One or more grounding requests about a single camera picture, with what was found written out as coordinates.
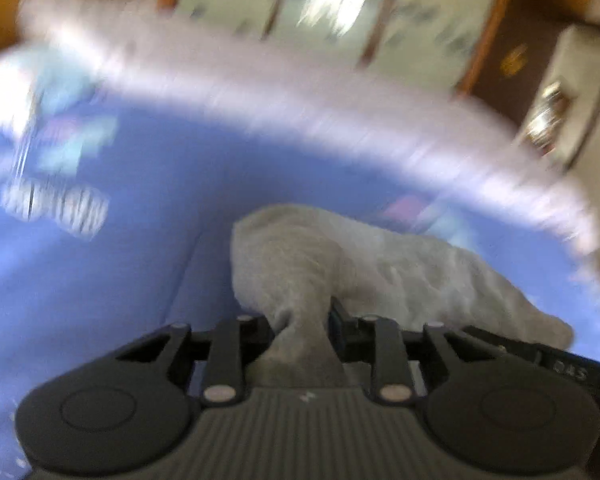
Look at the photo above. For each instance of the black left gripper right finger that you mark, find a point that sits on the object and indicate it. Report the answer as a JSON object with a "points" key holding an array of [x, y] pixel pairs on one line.
{"points": [[377, 342]]}

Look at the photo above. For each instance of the white lace bed skirt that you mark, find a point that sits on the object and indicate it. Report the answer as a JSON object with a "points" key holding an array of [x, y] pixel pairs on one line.
{"points": [[193, 71]]}

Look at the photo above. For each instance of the wooden wardrobe with glass doors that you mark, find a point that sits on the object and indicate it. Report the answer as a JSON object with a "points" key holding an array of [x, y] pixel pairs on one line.
{"points": [[536, 62]]}

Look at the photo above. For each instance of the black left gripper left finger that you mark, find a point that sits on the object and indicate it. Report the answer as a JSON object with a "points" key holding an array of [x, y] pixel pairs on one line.
{"points": [[235, 344]]}

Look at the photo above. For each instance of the blue patterned bed sheet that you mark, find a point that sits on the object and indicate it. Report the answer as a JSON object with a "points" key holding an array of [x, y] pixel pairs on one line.
{"points": [[115, 219]]}

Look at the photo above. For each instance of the grey sweatpants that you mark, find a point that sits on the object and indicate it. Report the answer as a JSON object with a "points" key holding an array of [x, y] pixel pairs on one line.
{"points": [[291, 262]]}

